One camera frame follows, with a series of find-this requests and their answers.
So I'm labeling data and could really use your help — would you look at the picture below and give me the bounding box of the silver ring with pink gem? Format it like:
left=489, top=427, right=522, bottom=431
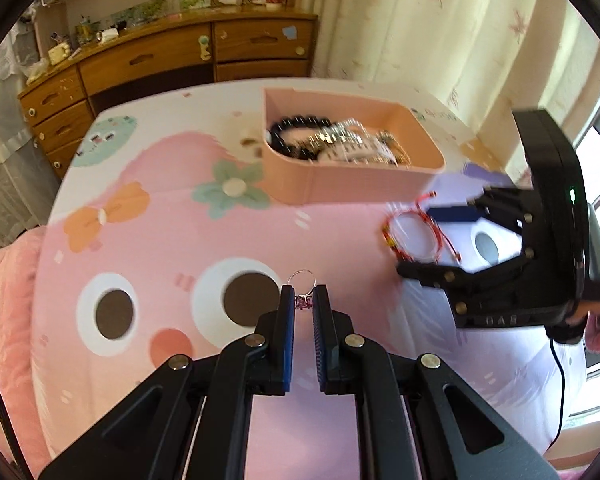
left=286, top=269, right=317, bottom=311

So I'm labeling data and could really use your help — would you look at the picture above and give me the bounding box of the cream floral curtain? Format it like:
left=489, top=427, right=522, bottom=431
left=285, top=0, right=600, bottom=171

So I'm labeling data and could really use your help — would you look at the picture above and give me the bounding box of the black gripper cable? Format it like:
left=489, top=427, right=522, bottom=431
left=550, top=340, right=570, bottom=461

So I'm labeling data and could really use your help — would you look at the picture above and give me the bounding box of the wooden desk with drawers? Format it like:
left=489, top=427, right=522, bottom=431
left=17, top=7, right=318, bottom=181

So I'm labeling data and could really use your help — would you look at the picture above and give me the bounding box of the black bead bracelet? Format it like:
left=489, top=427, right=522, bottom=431
left=266, top=115, right=333, bottom=161

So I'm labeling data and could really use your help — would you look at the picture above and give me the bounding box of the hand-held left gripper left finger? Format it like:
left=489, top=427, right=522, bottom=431
left=39, top=284, right=296, bottom=480

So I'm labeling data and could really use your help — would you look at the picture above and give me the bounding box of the pink wristband watch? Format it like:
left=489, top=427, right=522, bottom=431
left=320, top=142, right=396, bottom=163

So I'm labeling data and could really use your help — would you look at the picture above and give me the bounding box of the pink blanket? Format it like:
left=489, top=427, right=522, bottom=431
left=0, top=225, right=51, bottom=466

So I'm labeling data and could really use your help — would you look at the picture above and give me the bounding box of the person's right hand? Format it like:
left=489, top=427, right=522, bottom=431
left=572, top=280, right=600, bottom=329

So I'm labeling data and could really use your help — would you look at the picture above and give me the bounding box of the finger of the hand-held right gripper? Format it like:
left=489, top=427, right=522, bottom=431
left=396, top=246, right=537, bottom=307
left=429, top=185, right=536, bottom=233

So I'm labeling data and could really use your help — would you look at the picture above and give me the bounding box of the pink plastic tray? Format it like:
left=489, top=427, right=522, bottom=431
left=262, top=87, right=446, bottom=206

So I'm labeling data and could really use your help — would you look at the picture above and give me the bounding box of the silver chain jewelry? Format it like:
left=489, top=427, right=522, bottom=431
left=307, top=117, right=411, bottom=166

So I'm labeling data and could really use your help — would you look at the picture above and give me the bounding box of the red string bracelet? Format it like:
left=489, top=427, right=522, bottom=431
left=381, top=191, right=463, bottom=265

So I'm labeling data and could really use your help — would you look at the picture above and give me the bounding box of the cream mug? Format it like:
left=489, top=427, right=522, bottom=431
left=47, top=42, right=73, bottom=65

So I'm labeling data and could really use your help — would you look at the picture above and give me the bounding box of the white lace cloth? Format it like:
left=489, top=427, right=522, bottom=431
left=0, top=20, right=48, bottom=253

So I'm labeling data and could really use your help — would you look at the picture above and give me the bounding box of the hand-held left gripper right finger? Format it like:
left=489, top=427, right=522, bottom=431
left=312, top=284, right=561, bottom=480

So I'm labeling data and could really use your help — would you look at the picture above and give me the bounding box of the glass jar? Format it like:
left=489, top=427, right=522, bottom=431
left=75, top=19, right=98, bottom=45

